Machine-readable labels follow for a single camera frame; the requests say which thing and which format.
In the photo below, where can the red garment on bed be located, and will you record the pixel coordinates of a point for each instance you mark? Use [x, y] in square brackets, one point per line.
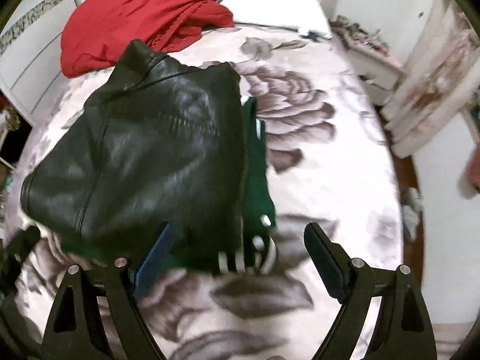
[98, 31]

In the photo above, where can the white pillow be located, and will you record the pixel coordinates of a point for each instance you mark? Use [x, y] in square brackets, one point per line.
[303, 16]

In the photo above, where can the floral pink curtain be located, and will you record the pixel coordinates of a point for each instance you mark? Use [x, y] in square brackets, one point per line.
[441, 75]

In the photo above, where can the white wardrobe with shelves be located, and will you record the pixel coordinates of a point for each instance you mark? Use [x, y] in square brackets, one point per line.
[30, 56]

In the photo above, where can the green striped garment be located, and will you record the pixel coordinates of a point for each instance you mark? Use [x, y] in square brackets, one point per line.
[258, 211]

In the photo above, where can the floral grey white bedspread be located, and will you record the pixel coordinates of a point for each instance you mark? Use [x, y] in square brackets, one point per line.
[328, 163]

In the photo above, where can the black leather jacket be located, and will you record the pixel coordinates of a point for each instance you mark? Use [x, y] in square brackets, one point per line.
[159, 143]

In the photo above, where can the white bedside table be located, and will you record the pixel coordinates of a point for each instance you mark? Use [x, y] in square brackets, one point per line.
[370, 57]

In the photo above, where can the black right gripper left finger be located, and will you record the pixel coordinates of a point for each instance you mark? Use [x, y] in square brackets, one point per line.
[75, 328]

